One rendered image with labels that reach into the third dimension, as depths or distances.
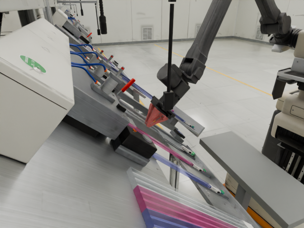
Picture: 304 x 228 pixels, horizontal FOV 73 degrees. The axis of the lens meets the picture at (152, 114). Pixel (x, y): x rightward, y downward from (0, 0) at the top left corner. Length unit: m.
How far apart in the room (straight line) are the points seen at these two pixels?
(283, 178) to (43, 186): 1.08
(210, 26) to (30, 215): 0.71
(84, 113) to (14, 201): 0.19
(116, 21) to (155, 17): 1.50
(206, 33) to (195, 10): 8.70
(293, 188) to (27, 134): 1.08
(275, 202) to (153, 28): 8.09
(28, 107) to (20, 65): 0.04
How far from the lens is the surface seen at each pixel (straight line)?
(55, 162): 0.27
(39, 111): 0.21
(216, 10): 0.80
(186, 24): 9.30
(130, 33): 8.42
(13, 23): 1.48
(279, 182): 1.15
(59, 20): 1.64
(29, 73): 0.21
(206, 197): 0.62
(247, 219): 0.78
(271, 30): 1.16
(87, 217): 0.23
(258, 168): 1.18
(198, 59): 0.74
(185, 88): 0.71
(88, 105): 0.35
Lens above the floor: 1.32
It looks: 28 degrees down
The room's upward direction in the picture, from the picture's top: straight up
